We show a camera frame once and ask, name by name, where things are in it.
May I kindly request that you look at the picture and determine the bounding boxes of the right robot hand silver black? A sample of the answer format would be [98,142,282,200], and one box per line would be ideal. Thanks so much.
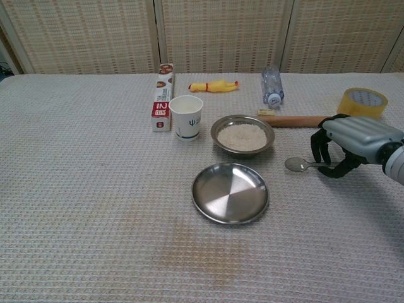
[310,114,404,180]

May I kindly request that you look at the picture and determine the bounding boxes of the steel spoon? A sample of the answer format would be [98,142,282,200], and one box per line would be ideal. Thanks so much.
[284,157,332,173]

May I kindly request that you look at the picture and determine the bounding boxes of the steel bowl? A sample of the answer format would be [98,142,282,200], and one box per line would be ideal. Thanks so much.
[210,114,276,160]

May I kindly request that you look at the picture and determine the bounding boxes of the steel plate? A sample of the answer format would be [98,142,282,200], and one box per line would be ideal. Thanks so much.
[191,162,270,225]

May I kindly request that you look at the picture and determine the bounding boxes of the white paper cup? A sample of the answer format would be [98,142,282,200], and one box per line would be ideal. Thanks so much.
[168,95,204,142]

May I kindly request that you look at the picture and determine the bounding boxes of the cling film box red white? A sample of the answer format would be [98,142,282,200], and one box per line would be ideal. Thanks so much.
[150,62,175,133]

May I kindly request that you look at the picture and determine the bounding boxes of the clear yellowish tape roll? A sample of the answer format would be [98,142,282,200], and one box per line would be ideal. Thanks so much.
[336,87,389,121]

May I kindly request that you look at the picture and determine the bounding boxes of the wooden rolling pin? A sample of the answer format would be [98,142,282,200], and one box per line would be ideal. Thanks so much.
[257,115,330,129]

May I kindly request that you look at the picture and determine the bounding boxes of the clear plastic water bottle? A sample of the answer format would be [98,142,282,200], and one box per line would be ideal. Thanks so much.
[261,65,285,110]

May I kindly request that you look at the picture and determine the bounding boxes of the woven bamboo screen panel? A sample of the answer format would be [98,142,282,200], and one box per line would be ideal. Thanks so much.
[280,0,404,74]
[0,0,158,76]
[156,0,296,74]

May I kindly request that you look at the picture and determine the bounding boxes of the yellow rubber chicken toy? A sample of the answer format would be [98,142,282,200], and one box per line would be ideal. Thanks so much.
[188,78,240,94]

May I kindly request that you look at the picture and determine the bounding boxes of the beige waffle tablecloth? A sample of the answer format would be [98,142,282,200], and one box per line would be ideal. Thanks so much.
[0,73,404,303]

